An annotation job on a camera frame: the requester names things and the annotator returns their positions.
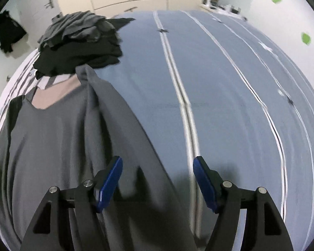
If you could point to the room door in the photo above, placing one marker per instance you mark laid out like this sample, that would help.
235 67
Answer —
34 0

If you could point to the crumpled grey garment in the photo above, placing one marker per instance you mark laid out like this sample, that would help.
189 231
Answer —
78 26

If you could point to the black garment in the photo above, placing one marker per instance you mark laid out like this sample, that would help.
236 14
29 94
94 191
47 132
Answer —
76 57

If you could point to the grey shirt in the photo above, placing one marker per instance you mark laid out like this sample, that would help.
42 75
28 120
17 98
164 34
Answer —
55 141

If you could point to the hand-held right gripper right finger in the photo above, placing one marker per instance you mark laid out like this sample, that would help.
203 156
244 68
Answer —
205 185

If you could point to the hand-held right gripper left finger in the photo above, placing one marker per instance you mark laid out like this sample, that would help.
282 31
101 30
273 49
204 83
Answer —
110 185

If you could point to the striped patchwork bed cover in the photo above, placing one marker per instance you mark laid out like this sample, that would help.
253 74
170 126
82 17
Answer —
225 83

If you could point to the dark hanging clothes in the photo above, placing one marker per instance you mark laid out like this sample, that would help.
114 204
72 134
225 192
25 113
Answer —
9 31

